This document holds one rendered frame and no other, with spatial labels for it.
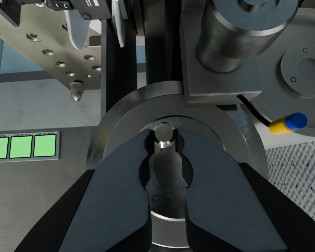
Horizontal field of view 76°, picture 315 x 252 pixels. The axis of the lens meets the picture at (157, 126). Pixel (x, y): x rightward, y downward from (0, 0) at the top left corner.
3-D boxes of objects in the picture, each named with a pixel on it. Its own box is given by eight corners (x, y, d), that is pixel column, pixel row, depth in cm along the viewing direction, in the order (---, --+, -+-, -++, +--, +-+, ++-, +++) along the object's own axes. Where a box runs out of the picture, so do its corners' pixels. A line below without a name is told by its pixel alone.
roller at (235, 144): (239, 87, 16) (267, 242, 14) (194, 135, 42) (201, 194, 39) (99, 100, 17) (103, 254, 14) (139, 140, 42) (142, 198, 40)
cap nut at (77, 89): (81, 81, 51) (81, 98, 50) (87, 87, 54) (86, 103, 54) (67, 82, 51) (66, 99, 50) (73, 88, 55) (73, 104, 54)
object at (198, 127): (151, 242, 13) (108, 141, 15) (153, 232, 15) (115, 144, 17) (250, 192, 14) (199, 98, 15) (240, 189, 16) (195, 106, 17)
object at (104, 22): (106, -50, 22) (106, 119, 18) (136, 62, 45) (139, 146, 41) (102, -49, 22) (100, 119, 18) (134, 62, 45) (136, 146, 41)
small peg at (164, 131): (150, 124, 12) (173, 119, 12) (153, 132, 15) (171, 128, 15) (155, 146, 12) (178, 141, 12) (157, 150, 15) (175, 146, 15)
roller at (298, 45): (365, 2, 18) (405, 134, 16) (249, 97, 43) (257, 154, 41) (230, 11, 18) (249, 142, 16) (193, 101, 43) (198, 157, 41)
